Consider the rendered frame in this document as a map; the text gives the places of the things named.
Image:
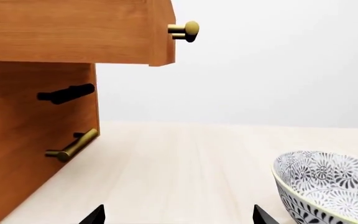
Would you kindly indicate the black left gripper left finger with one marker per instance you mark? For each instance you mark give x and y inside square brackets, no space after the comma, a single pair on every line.
[96,217]

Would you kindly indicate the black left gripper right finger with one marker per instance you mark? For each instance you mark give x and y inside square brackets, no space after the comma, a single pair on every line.
[261,217]

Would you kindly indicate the black white floral patterned bowl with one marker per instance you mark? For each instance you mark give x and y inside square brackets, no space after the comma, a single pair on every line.
[328,186]

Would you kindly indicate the wooden cabinet body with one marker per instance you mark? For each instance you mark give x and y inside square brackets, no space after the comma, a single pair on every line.
[26,140]

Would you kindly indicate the open wooden drawer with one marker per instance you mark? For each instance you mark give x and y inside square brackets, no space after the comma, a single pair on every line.
[73,30]

